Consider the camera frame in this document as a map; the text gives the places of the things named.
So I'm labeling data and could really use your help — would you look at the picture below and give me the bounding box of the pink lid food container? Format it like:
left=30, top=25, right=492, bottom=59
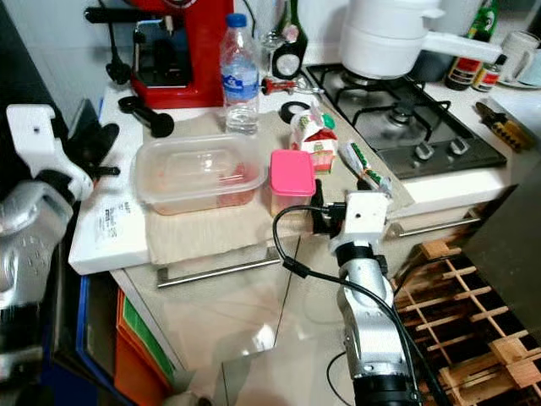
left=269, top=150, right=318, bottom=217

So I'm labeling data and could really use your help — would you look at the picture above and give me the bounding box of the juice carton with green cap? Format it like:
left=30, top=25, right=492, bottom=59
left=290, top=106, right=339, bottom=174

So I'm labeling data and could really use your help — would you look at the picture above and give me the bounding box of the small silver fridge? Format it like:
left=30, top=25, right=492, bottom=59
left=461, top=161, right=541, bottom=293

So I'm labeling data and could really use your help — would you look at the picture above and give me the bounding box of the black portafilter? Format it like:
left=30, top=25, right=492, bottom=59
left=118, top=95, right=177, bottom=138

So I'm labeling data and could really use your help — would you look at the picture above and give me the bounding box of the white paper slip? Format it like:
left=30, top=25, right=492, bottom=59
left=97, top=199, right=136, bottom=246

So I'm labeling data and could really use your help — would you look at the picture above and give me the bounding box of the green white tube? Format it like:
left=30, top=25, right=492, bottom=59
left=338, top=140, right=394, bottom=197

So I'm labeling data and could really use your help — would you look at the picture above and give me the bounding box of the clear plastic food container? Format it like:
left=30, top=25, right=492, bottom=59
left=135, top=134, right=267, bottom=217

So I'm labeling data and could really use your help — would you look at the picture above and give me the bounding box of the black tape roll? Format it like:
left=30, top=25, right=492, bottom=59
left=279, top=101, right=312, bottom=123

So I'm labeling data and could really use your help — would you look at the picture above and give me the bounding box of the beige cloth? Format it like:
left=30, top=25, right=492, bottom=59
left=148, top=110, right=415, bottom=265

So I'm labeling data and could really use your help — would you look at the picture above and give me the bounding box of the black gas stove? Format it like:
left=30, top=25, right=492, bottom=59
left=304, top=63, right=508, bottom=180

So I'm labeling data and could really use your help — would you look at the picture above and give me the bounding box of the red coffee machine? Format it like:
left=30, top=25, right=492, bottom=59
left=85, top=0, right=233, bottom=109

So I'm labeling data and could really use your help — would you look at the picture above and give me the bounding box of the clear plastic water bottle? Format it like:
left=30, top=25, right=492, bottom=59
left=220, top=13, right=261, bottom=134

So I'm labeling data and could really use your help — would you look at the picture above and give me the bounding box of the dark bottle with round label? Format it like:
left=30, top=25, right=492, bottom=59
left=270, top=0, right=309, bottom=81

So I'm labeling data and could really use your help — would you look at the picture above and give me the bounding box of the wooden wine rack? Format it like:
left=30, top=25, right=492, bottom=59
left=389, top=237, right=541, bottom=406

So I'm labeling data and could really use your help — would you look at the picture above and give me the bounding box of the orange cutting board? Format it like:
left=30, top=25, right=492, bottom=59
left=114, top=288, right=170, bottom=406

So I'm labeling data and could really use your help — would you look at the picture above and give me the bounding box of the blue cutting board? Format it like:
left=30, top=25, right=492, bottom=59
left=74, top=275, right=128, bottom=406

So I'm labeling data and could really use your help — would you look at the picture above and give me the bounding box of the black yellow lighter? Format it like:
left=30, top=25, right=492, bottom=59
left=478, top=100, right=538, bottom=153

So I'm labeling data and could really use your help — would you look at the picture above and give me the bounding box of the small sauce bottle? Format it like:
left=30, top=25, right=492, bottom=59
left=472, top=55, right=508, bottom=94

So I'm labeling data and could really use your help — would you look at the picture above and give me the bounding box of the white mug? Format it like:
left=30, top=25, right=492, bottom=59
left=503, top=30, right=541, bottom=85

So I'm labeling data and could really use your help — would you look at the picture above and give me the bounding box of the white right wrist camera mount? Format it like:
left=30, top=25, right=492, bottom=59
left=330, top=190, right=390, bottom=259

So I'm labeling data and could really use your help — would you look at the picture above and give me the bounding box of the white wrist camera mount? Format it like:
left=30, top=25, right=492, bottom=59
left=330, top=190, right=390, bottom=259
left=7, top=104, right=94, bottom=200

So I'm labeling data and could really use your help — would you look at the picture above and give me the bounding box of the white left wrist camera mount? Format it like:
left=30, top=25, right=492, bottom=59
left=7, top=104, right=94, bottom=200

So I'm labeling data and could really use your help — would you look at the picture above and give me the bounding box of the steel cabinet handle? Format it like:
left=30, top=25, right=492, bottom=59
left=156, top=247, right=281, bottom=288
left=393, top=216, right=474, bottom=238

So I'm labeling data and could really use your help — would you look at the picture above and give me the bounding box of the red handled metal tool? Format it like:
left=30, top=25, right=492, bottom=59
left=262, top=76, right=305, bottom=94

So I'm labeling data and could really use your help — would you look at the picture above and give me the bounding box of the thin black power cable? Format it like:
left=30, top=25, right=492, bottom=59
left=325, top=351, right=358, bottom=406

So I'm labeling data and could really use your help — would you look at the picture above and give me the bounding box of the white pot with handle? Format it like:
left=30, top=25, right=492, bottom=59
left=341, top=0, right=504, bottom=81

